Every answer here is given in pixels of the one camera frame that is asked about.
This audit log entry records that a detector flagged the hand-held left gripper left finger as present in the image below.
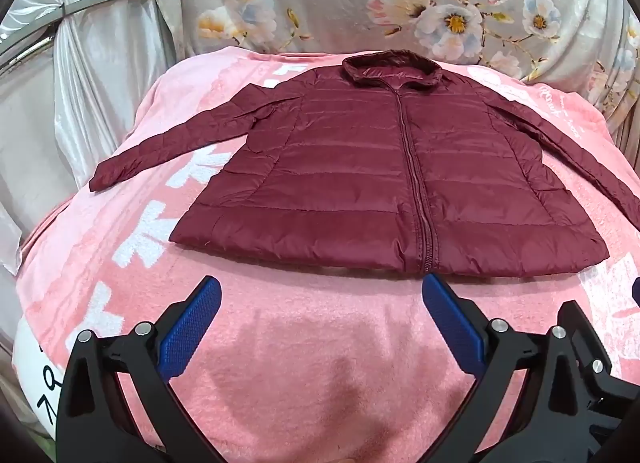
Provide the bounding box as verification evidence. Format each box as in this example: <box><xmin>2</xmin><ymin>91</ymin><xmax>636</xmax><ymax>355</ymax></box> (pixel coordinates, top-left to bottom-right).
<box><xmin>56</xmin><ymin>274</ymin><xmax>223</xmax><ymax>463</ymax></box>

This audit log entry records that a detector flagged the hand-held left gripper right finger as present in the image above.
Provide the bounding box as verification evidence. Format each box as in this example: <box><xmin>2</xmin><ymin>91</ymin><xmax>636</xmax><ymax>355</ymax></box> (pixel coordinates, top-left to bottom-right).
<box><xmin>421</xmin><ymin>272</ymin><xmax>588</xmax><ymax>463</ymax></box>

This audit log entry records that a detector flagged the maroon puffer jacket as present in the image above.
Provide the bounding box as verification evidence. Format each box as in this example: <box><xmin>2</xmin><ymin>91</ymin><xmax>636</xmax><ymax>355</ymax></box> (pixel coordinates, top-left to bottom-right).
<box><xmin>89</xmin><ymin>53</ymin><xmax>640</xmax><ymax>278</ymax></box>

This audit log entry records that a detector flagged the pink printed blanket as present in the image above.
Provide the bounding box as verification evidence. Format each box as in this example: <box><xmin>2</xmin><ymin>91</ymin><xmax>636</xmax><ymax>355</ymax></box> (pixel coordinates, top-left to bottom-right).
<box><xmin>12</xmin><ymin>46</ymin><xmax>640</xmax><ymax>463</ymax></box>

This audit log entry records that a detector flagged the white printed cloth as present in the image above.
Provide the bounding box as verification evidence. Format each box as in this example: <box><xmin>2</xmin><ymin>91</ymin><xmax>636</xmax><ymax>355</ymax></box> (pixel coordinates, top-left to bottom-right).
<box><xmin>14</xmin><ymin>315</ymin><xmax>68</xmax><ymax>439</ymax></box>

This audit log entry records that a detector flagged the white satin curtain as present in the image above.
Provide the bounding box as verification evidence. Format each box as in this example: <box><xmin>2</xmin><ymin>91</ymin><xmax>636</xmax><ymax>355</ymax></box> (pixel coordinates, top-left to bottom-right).
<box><xmin>0</xmin><ymin>0</ymin><xmax>173</xmax><ymax>274</ymax></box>

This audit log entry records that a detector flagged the grey floral cloth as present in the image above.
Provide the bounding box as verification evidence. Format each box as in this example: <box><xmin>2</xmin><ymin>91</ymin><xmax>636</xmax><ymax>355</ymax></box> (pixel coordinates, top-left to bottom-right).
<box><xmin>150</xmin><ymin>0</ymin><xmax>640</xmax><ymax>144</ymax></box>

